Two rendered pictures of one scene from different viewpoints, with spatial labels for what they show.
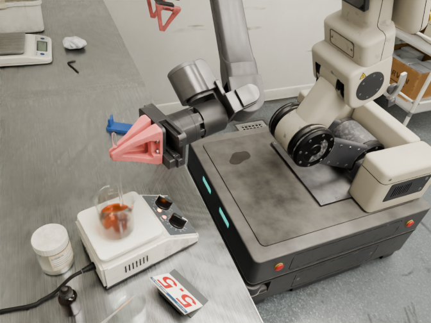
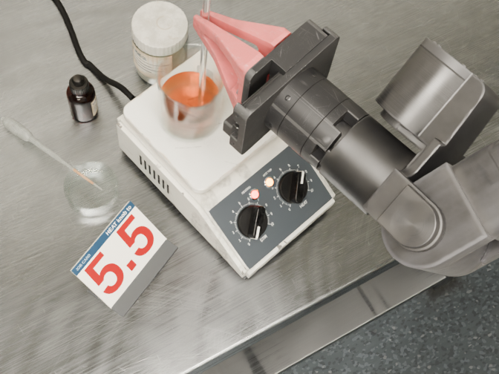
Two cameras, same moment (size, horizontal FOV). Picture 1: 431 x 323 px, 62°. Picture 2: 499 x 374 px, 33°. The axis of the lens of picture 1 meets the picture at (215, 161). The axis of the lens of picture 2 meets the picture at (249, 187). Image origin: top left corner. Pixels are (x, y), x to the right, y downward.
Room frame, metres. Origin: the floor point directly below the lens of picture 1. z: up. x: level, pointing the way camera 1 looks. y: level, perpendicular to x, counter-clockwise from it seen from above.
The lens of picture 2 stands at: (0.37, -0.23, 1.56)
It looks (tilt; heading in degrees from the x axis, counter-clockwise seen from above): 66 degrees down; 76
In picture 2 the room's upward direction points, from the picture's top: 12 degrees clockwise
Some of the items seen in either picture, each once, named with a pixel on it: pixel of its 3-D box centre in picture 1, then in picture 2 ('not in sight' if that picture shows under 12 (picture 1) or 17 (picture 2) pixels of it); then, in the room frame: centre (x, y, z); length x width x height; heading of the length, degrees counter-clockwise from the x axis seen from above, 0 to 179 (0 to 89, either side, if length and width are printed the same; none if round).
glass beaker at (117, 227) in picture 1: (117, 215); (191, 99); (0.39, 0.15, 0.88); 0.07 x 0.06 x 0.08; 102
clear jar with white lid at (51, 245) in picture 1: (53, 250); (160, 44); (0.36, 0.27, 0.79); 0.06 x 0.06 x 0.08
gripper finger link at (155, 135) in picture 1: (135, 141); (249, 46); (0.43, 0.13, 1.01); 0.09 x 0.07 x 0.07; 134
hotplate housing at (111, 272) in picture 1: (134, 232); (220, 154); (0.42, 0.14, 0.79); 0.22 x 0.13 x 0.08; 130
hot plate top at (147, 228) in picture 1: (120, 223); (205, 117); (0.40, 0.16, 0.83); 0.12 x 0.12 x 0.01; 40
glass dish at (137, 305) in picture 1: (129, 306); (91, 188); (0.29, 0.11, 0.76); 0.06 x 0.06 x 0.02
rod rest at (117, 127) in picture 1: (125, 124); not in sight; (0.79, 0.26, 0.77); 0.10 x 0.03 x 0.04; 88
